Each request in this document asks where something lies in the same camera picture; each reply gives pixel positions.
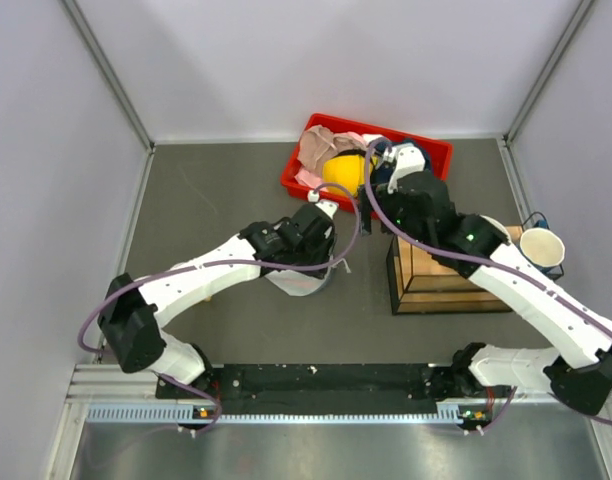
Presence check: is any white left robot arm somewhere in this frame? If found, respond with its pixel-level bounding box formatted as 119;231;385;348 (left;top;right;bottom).
98;200;338;397

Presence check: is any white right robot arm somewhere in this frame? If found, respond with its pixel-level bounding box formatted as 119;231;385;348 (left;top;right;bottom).
359;171;612;416

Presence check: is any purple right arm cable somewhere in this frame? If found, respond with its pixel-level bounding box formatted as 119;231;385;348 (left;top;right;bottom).
363;139;612;434

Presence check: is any navy blue garment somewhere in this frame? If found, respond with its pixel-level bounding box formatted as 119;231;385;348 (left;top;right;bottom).
371;140;431;185

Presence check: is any red plastic bin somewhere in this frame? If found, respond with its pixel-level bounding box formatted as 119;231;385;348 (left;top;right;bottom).
280;113;453;211

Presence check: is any blue cup cream inside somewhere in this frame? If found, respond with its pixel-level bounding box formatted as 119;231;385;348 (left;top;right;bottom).
517;211;566;274

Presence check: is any white garment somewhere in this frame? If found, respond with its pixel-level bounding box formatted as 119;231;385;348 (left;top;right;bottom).
361;134;391;147

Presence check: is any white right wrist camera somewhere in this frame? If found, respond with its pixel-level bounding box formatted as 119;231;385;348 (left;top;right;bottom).
382;143;426;194

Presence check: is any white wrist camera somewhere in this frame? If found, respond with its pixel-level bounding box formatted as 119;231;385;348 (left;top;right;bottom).
382;143;426;194
307;190;339;220

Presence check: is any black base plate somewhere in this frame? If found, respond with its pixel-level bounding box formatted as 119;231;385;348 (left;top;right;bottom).
154;362;516;416

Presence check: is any pink garment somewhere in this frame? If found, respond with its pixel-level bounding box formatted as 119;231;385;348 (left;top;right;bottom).
295;125;367;188

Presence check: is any white mesh laundry bag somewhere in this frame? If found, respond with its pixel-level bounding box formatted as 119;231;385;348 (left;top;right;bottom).
264;259;351;297

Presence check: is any beige garment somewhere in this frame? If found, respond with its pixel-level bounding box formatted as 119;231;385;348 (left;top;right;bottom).
297;125;337;172

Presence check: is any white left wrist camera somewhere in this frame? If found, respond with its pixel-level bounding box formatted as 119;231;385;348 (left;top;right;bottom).
307;190;339;220

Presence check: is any black wire wooden shelf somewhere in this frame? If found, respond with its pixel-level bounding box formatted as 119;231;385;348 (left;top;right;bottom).
386;237;511;315

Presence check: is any grey slotted cable duct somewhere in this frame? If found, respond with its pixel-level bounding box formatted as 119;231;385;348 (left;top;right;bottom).
86;404;464;425

